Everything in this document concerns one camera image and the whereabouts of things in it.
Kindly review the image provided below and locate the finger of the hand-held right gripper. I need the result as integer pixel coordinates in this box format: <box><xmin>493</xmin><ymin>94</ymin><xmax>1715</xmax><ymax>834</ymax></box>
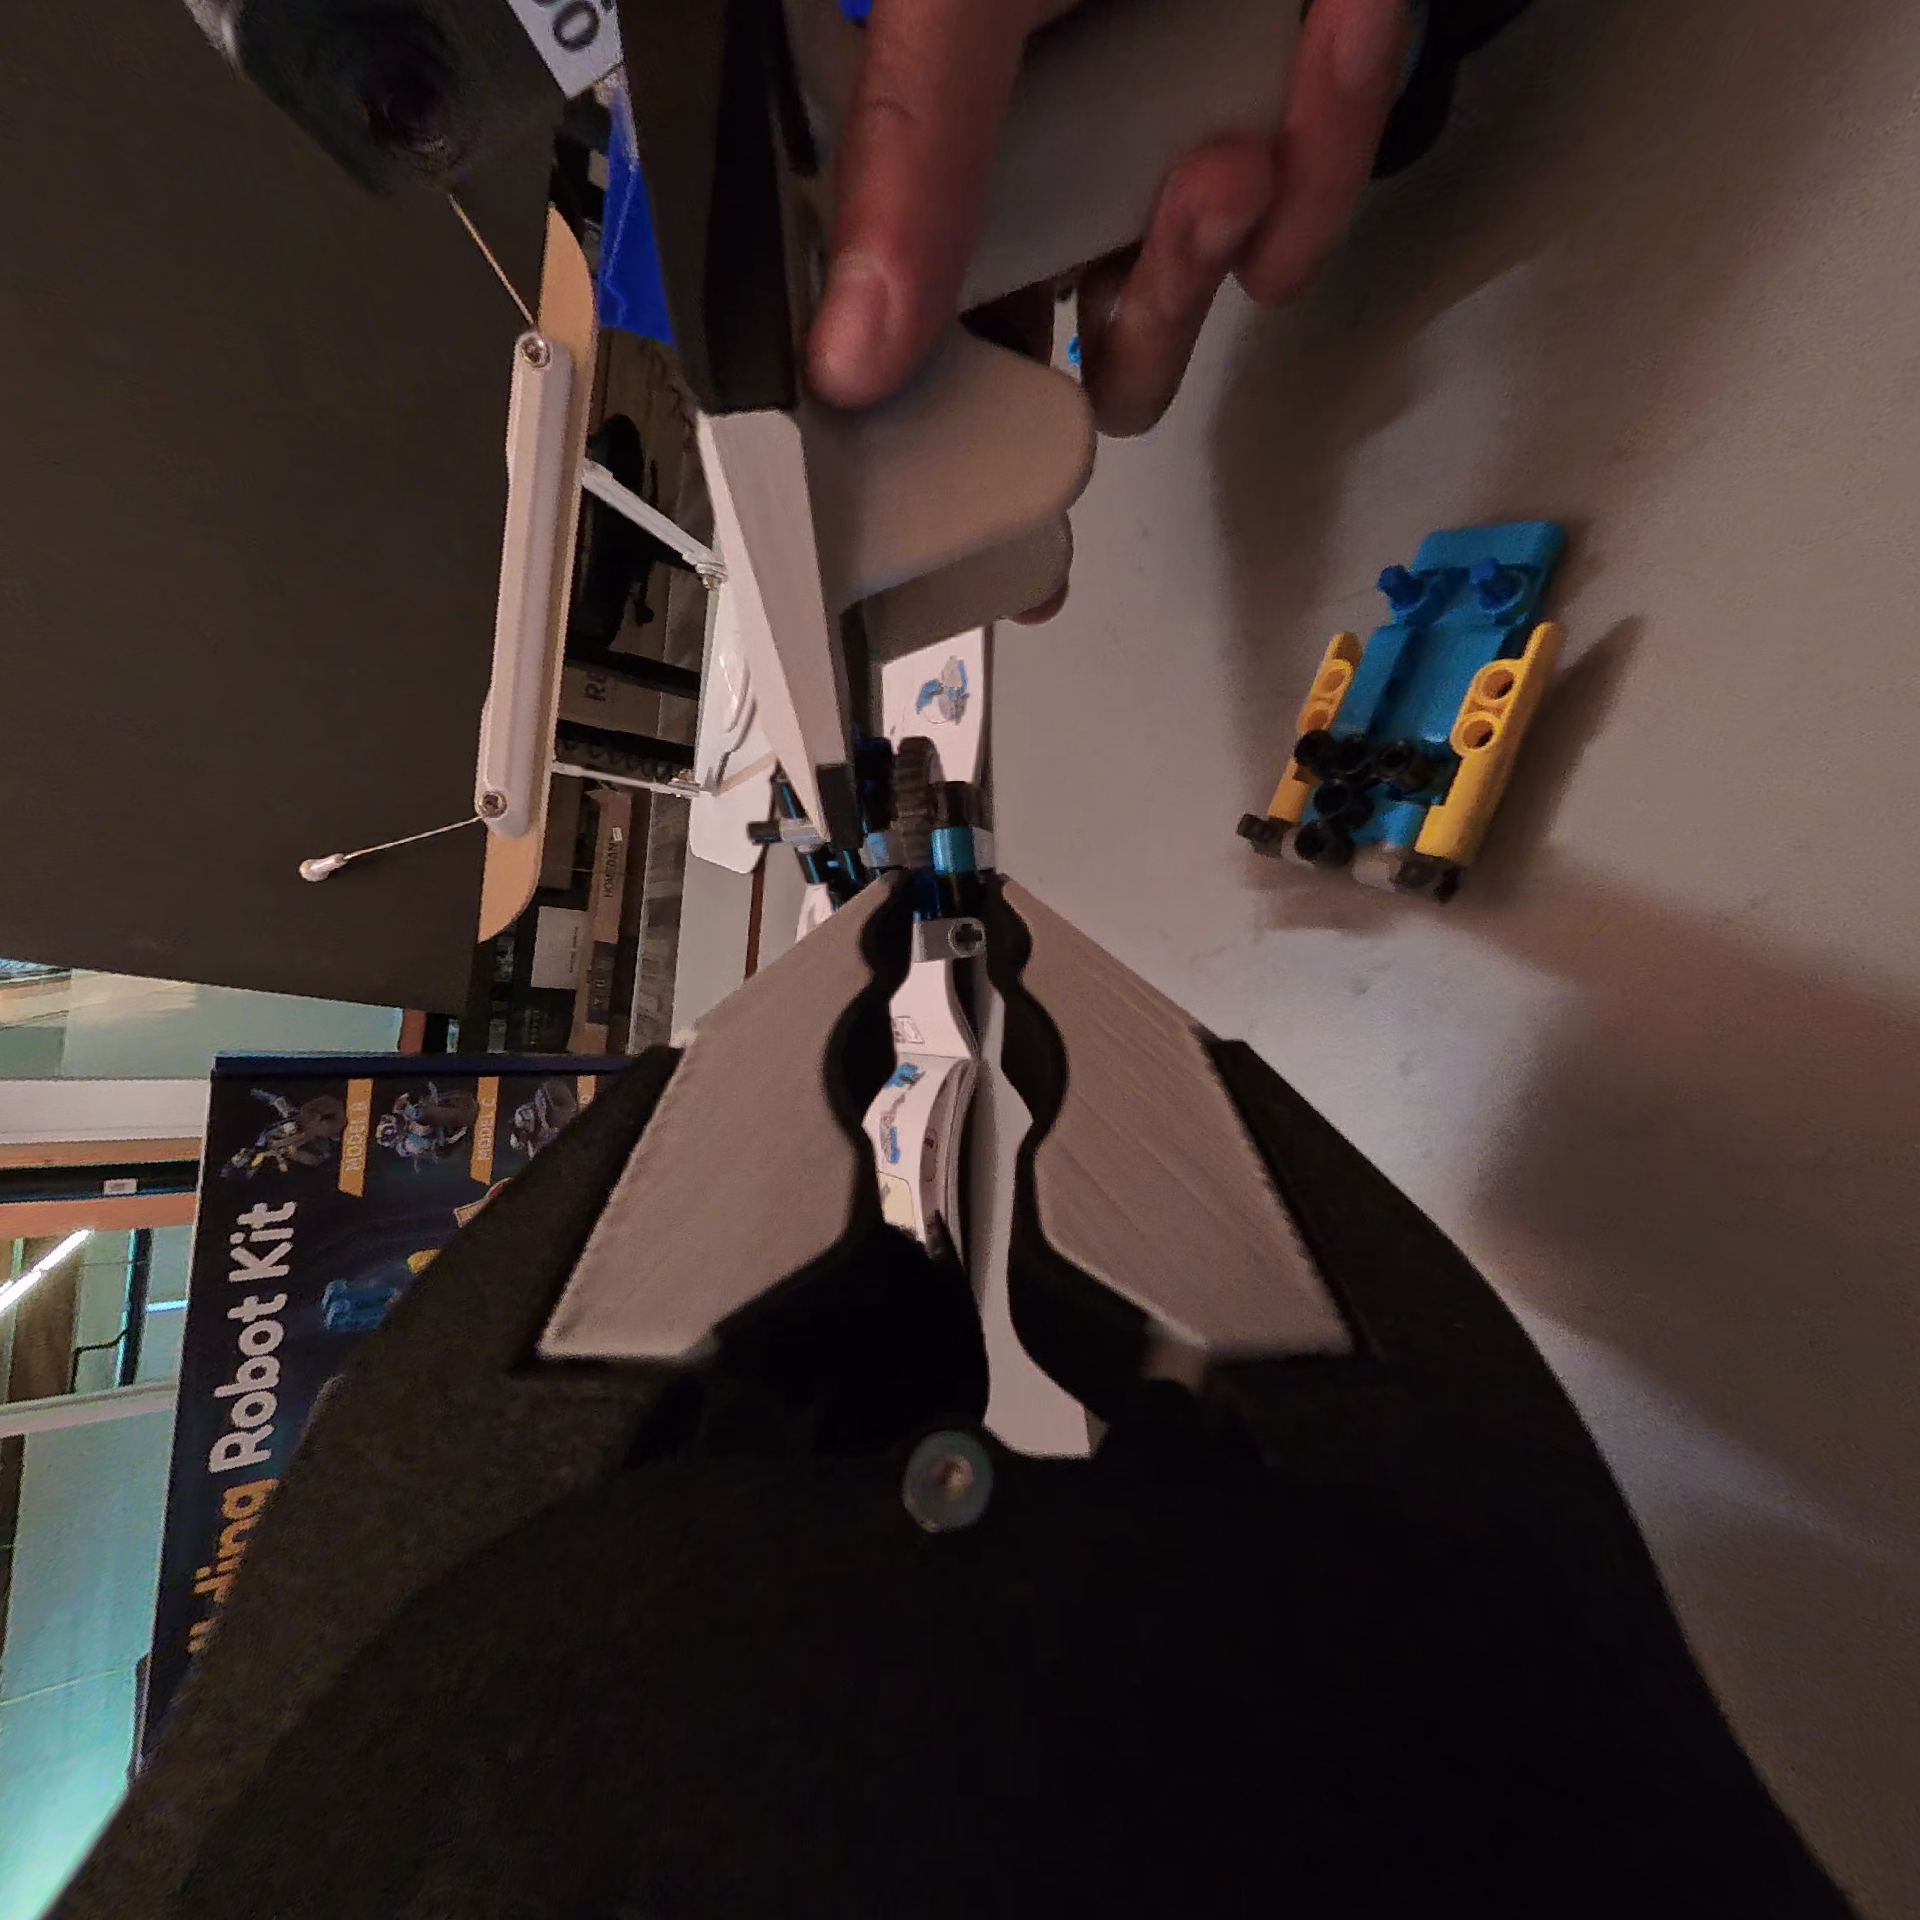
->
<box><xmin>698</xmin><ymin>408</ymin><xmax>877</xmax><ymax>897</ymax></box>

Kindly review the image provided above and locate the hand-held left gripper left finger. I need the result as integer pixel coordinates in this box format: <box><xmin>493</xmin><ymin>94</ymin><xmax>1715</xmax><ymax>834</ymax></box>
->
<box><xmin>543</xmin><ymin>888</ymin><xmax>916</xmax><ymax>1367</ymax></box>

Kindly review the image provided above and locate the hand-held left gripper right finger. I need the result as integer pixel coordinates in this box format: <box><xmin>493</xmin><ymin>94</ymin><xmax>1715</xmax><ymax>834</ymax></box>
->
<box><xmin>985</xmin><ymin>879</ymin><xmax>1354</xmax><ymax>1358</ymax></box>

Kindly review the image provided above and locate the black grey gear assembly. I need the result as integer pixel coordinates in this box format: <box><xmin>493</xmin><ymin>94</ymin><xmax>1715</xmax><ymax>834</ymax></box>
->
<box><xmin>795</xmin><ymin>737</ymin><xmax>992</xmax><ymax>904</ymax></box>

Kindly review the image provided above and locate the blue beam with black pins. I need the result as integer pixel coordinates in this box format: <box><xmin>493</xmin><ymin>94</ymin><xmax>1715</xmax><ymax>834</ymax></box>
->
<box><xmin>916</xmin><ymin>811</ymin><xmax>992</xmax><ymax>962</ymax></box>

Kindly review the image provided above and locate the blue yellow brick assembly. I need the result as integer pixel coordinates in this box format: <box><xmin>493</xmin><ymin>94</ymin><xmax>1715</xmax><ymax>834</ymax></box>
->
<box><xmin>1237</xmin><ymin>518</ymin><xmax>1575</xmax><ymax>904</ymax></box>

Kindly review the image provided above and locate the grey desk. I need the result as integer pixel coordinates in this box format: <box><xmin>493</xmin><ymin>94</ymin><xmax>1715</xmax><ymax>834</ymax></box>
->
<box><xmin>677</xmin><ymin>0</ymin><xmax>1920</xmax><ymax>1920</ymax></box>

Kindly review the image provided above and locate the person's right hand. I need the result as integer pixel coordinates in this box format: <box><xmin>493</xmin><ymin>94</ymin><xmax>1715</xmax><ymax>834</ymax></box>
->
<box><xmin>805</xmin><ymin>0</ymin><xmax>1435</xmax><ymax>437</ymax></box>

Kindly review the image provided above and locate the open instruction booklet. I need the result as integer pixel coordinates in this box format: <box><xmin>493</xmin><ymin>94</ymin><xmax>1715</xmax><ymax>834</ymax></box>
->
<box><xmin>855</xmin><ymin>601</ymin><xmax>1008</xmax><ymax>1262</ymax></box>

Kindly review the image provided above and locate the dark blue toy box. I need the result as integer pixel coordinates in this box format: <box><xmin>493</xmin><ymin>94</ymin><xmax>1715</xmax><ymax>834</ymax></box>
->
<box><xmin>135</xmin><ymin>1051</ymin><xmax>647</xmax><ymax>1771</ymax></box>

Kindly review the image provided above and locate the black panel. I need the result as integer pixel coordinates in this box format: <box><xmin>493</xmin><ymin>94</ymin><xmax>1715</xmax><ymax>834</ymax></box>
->
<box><xmin>0</xmin><ymin>0</ymin><xmax>571</xmax><ymax>1008</ymax></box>

